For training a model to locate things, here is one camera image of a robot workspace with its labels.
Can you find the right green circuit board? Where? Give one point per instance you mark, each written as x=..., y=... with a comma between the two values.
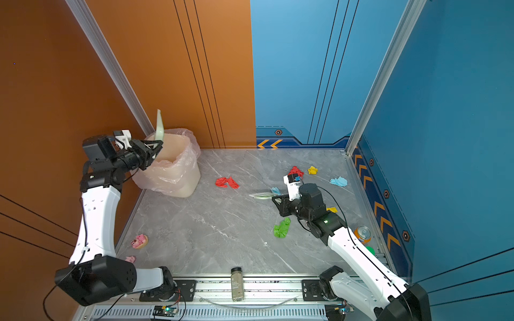
x=338, y=312

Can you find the white bottle green cap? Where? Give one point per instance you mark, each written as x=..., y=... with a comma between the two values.
x=371, y=250

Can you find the red paper scrap strip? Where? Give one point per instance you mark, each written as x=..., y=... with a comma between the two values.
x=231, y=182

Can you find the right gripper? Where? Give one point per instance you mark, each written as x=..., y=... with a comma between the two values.
x=284, y=202

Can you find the white cable duct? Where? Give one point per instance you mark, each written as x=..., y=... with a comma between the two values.
x=209, y=312

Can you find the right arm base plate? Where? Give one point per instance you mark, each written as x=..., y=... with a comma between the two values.
x=312, y=291

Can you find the aluminium corner post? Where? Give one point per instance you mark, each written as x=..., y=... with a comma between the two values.
x=400, y=38
x=95, y=36

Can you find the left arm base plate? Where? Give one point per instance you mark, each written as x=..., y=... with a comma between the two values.
x=183, y=290

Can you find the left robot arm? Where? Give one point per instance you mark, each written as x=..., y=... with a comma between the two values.
x=94, y=273

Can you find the trash bin with plastic bag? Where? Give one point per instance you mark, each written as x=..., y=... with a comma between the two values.
x=175, y=170

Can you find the large red paper scrap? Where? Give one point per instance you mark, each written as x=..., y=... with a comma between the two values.
x=297, y=171

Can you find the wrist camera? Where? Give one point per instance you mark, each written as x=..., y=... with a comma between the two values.
x=293, y=182
x=123, y=139

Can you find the pink pig toy on donut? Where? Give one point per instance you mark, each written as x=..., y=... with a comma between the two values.
x=140, y=241

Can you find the left green circuit board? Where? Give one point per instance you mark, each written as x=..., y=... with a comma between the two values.
x=166, y=311

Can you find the green hand brush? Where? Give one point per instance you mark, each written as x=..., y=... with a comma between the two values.
x=263, y=196

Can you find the light blue paper scrap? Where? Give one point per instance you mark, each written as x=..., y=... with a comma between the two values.
x=340, y=182

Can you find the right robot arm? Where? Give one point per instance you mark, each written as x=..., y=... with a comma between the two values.
x=334, y=232

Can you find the green circuit board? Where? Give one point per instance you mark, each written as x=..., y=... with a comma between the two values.
x=166, y=311
x=338, y=312

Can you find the green paper scrap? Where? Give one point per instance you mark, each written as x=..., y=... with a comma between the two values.
x=281, y=230

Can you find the glass jar black lid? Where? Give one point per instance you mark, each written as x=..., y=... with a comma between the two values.
x=237, y=284

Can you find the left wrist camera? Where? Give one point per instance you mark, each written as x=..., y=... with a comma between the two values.
x=123, y=139

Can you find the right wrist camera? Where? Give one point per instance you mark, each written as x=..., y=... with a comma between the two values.
x=293, y=182

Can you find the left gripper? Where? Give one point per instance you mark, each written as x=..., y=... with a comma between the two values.
x=149, y=160

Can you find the aluminium corner post right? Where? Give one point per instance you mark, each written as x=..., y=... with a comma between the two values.
x=400, y=38

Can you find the red paper scrap left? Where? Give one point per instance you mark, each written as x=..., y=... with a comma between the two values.
x=222, y=182

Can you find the aluminium corner post left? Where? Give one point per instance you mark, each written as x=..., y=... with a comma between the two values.
x=95, y=36

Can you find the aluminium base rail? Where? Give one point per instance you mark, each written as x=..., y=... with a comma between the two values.
x=272, y=289

